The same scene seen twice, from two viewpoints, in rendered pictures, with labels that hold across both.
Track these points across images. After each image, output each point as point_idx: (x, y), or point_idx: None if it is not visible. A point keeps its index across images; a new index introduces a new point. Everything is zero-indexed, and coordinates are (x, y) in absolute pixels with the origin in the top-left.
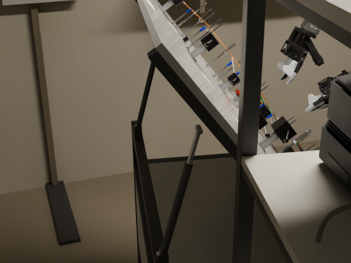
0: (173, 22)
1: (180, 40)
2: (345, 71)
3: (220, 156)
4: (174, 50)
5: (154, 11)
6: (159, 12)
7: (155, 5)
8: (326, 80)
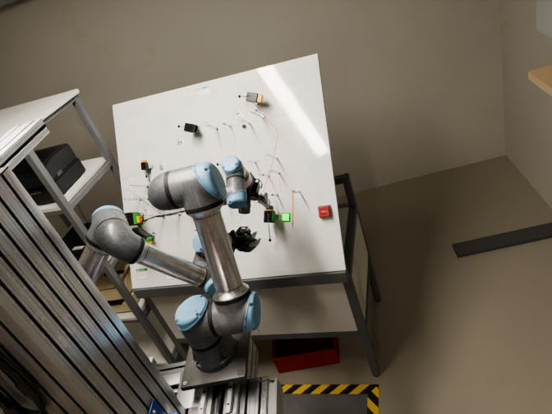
0: (296, 115)
1: (214, 121)
2: (231, 231)
3: (347, 249)
4: (131, 112)
5: (191, 97)
6: (218, 99)
7: (238, 94)
8: (243, 228)
